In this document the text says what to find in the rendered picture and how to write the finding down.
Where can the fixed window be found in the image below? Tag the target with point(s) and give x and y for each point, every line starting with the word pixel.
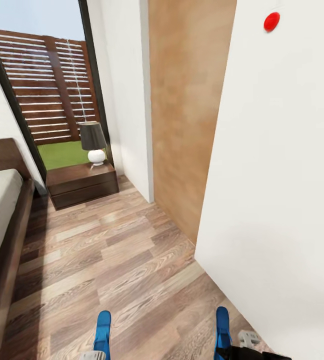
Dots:
pixel 49 74

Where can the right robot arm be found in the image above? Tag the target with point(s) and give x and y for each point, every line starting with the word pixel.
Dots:
pixel 245 350

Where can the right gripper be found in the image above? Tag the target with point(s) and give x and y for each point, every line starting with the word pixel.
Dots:
pixel 236 353

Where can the sandal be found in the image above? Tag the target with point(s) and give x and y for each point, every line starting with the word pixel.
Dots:
pixel 102 337
pixel 223 337

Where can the nightstand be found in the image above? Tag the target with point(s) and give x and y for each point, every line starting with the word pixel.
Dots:
pixel 81 183

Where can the sliding door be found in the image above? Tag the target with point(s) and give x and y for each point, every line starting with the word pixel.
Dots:
pixel 189 42

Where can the table lamp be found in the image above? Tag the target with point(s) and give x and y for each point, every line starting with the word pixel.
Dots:
pixel 93 140

